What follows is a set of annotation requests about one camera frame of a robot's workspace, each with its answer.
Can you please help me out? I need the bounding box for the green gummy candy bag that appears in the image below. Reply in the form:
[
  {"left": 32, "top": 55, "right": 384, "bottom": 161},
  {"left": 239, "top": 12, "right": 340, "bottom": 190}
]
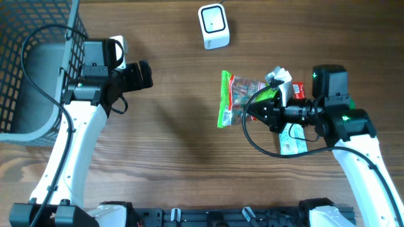
[{"left": 217, "top": 70, "right": 268, "bottom": 128}]

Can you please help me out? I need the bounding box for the red stick sachet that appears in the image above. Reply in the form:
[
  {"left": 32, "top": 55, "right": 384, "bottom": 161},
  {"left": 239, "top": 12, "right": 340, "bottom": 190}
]
[{"left": 292, "top": 82, "right": 306, "bottom": 99}]

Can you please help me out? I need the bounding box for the teal white tissue pack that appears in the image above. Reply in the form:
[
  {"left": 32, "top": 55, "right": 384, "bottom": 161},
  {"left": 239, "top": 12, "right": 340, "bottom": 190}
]
[{"left": 279, "top": 123, "right": 308, "bottom": 155}]

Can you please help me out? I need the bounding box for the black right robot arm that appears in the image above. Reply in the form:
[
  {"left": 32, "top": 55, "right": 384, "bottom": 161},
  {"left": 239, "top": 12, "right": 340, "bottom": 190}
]
[{"left": 242, "top": 64, "right": 403, "bottom": 226}]

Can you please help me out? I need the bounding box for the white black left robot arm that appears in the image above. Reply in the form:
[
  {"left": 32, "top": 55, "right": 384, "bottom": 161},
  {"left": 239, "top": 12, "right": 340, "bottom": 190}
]
[{"left": 9, "top": 35, "right": 153, "bottom": 226}]

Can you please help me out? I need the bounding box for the white barcode scanner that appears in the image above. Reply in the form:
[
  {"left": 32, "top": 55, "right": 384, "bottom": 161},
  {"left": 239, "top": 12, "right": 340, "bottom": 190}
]
[{"left": 198, "top": 3, "right": 230, "bottom": 50}]

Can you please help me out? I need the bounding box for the grey plastic mesh basket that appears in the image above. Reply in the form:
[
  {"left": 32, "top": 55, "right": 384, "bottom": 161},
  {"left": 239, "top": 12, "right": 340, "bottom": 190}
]
[{"left": 1, "top": 0, "right": 86, "bottom": 146}]

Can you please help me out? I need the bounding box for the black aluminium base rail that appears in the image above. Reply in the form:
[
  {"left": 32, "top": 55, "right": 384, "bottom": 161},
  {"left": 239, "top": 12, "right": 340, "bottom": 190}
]
[{"left": 128, "top": 207, "right": 305, "bottom": 227}]

